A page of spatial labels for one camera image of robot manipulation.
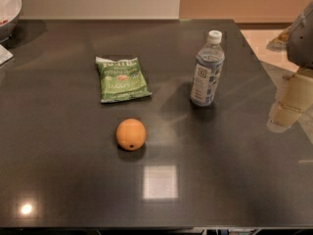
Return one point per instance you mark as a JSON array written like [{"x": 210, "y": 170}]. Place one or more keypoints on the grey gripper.
[{"x": 301, "y": 41}]

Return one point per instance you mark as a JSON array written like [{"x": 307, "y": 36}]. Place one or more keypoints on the blue plastic water bottle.
[{"x": 209, "y": 64}]

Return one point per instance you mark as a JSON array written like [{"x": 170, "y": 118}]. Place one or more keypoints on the orange fruit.
[{"x": 130, "y": 134}]

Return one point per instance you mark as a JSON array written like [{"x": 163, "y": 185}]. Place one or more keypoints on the green potato chips bag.
[{"x": 121, "y": 80}]

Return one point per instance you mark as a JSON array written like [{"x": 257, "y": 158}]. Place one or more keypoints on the white paper sheet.
[{"x": 5, "y": 55}]

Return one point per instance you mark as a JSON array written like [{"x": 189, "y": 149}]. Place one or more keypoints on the white bowl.
[{"x": 9, "y": 15}]

